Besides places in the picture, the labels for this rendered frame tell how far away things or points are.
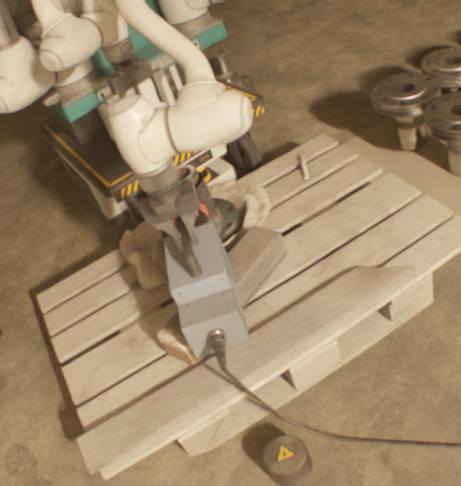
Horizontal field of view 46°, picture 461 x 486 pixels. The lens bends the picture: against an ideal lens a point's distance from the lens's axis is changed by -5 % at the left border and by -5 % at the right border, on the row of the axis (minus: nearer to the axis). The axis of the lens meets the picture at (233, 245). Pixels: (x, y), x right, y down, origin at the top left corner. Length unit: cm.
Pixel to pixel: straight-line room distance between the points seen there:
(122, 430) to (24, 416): 52
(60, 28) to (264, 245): 80
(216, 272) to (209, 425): 39
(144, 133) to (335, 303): 66
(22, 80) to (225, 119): 81
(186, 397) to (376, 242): 69
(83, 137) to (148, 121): 120
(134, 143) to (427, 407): 93
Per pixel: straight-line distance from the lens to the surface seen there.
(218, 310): 131
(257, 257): 157
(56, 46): 152
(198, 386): 143
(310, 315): 147
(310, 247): 168
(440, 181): 207
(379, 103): 208
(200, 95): 115
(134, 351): 161
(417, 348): 157
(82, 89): 193
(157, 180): 123
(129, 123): 116
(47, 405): 186
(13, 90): 176
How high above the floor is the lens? 126
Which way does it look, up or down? 39 degrees down
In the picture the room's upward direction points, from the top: 21 degrees counter-clockwise
